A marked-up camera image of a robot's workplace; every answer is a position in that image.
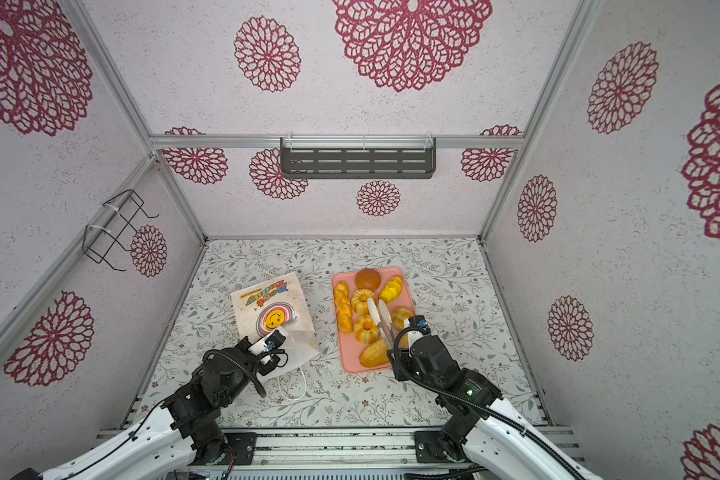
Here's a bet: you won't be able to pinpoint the metal tongs white tips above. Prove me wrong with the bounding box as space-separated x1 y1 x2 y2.
366 299 395 348

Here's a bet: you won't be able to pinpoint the yellow croissant bread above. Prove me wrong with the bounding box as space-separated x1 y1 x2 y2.
379 276 403 304

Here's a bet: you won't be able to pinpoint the white paper bag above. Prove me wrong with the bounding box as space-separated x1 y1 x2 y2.
230 272 319 383

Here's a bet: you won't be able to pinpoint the ring shaped fake bread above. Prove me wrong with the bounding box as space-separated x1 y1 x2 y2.
350 288 376 315

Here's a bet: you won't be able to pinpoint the orange fake bread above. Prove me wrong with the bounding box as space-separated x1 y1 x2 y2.
333 281 353 334

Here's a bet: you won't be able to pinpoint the round brown bun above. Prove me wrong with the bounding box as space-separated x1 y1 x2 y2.
354 269 382 291

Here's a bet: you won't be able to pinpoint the long orange fake baguette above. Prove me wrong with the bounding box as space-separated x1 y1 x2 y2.
359 339 389 368

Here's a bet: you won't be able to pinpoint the yellow fake bread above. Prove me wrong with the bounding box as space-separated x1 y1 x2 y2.
391 306 414 332

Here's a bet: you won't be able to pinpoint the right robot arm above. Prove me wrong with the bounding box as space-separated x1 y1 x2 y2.
387 327 598 479

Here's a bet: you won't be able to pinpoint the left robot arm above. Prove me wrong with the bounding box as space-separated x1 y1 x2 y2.
13 340 270 479

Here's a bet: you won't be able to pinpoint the pink plastic tray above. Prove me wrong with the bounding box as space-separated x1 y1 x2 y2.
332 267 416 374

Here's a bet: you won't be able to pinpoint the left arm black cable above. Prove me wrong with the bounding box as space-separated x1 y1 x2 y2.
65 347 289 475

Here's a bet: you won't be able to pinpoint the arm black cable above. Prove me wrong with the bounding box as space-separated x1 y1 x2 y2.
391 323 586 480
65 347 289 475

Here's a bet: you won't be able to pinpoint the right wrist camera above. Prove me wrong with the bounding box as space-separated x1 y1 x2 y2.
404 315 431 348

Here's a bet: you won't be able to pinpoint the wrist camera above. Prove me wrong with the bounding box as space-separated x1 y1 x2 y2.
404 315 431 348
249 328 287 365

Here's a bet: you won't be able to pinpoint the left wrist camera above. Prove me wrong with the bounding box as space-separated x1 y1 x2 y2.
249 328 287 365

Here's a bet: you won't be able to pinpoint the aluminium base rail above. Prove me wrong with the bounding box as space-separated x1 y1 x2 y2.
95 427 577 475

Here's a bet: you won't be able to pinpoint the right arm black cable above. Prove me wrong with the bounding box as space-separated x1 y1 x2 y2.
391 323 586 480

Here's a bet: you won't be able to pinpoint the black wire rack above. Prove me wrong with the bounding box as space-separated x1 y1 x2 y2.
81 189 159 273

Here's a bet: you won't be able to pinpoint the grey wall shelf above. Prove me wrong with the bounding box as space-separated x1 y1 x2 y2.
280 136 437 180

